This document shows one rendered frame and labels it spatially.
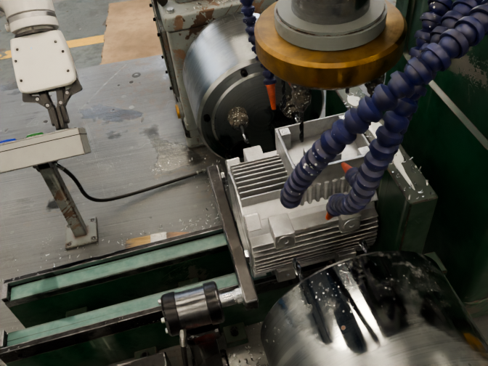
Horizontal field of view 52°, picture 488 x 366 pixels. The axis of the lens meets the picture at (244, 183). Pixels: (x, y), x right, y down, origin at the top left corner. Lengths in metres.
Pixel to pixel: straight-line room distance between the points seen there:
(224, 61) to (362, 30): 0.38
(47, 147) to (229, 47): 0.37
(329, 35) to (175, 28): 0.55
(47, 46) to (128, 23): 2.31
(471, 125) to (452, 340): 0.32
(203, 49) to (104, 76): 0.67
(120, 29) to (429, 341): 2.89
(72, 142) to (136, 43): 2.14
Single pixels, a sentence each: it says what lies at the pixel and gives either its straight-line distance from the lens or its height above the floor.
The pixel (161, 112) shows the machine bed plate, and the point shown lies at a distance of 1.41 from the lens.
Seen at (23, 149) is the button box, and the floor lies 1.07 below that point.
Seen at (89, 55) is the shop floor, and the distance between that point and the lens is 3.36.
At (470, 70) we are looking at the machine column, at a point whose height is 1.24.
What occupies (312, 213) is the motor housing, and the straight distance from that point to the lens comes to 0.76.
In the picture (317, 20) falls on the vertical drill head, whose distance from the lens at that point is 0.59.
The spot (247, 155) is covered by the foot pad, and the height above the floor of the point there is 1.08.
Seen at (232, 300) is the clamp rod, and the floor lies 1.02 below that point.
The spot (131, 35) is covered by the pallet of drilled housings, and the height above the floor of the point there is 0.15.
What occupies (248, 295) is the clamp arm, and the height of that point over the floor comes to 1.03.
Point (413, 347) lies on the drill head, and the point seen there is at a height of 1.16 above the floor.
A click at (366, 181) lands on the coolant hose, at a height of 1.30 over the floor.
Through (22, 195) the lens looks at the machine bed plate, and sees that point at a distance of 1.31.
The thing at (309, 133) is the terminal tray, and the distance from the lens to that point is 0.80.
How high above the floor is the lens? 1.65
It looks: 47 degrees down
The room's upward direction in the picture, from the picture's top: 7 degrees counter-clockwise
